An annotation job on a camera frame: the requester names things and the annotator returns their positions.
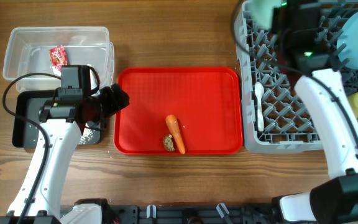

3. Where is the green bowl with rice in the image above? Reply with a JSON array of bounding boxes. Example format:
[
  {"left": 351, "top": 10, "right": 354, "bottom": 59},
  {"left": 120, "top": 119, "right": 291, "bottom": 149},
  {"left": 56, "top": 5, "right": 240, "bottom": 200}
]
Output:
[{"left": 250, "top": 0, "right": 282, "bottom": 30}]

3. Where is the red snack wrapper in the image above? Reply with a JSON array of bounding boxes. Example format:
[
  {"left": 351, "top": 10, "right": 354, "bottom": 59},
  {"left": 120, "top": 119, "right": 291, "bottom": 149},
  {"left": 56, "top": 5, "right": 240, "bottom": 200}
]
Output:
[{"left": 49, "top": 45, "right": 68, "bottom": 76}]

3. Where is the orange carrot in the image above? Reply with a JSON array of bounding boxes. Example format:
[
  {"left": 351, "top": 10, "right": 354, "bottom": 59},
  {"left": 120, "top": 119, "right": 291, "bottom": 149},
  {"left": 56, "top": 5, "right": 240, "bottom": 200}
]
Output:
[{"left": 165, "top": 114, "right": 186, "bottom": 154}]

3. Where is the brown shiitake mushroom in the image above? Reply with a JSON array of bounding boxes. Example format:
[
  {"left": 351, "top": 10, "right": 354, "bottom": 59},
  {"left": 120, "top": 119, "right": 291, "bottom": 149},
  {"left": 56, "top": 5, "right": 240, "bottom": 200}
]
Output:
[{"left": 163, "top": 134, "right": 175, "bottom": 151}]

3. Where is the white plastic spoon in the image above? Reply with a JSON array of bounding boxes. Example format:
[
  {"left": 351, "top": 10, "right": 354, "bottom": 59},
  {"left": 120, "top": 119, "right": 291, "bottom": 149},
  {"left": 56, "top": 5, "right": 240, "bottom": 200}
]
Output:
[{"left": 254, "top": 82, "right": 264, "bottom": 132}]

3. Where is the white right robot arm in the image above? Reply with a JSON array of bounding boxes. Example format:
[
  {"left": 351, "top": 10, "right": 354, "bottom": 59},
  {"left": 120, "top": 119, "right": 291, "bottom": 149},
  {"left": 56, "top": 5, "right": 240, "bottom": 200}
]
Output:
[{"left": 268, "top": 1, "right": 358, "bottom": 223}]

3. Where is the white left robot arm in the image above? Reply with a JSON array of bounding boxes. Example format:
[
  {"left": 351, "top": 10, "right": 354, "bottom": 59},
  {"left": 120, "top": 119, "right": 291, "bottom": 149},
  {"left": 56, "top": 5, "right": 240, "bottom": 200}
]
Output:
[{"left": 0, "top": 83, "right": 129, "bottom": 223}]

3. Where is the grey dishwasher rack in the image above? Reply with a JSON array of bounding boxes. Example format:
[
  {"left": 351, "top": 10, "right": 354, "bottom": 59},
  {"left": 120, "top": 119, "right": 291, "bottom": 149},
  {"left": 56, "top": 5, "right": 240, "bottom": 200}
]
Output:
[{"left": 234, "top": 1, "right": 358, "bottom": 153}]

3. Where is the pile of white rice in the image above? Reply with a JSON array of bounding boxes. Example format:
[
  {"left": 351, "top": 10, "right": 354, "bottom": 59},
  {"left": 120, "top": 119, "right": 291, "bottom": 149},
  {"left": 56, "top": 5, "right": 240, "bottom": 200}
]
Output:
[{"left": 79, "top": 128, "right": 94, "bottom": 145}]

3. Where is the black tray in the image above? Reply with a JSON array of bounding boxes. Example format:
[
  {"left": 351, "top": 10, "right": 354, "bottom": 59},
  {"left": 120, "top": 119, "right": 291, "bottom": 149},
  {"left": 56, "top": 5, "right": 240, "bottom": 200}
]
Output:
[{"left": 12, "top": 90, "right": 102, "bottom": 149}]

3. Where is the clear plastic bin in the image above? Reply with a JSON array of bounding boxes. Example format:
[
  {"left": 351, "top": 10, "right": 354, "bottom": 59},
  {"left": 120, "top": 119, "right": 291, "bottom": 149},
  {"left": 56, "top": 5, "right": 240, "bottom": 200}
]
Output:
[{"left": 2, "top": 26, "right": 114, "bottom": 88}]

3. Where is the red serving tray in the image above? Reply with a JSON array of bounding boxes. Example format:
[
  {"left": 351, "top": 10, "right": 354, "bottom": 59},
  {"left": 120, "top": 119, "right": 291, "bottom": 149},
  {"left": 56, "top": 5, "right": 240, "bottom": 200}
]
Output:
[{"left": 114, "top": 67, "right": 243, "bottom": 156}]

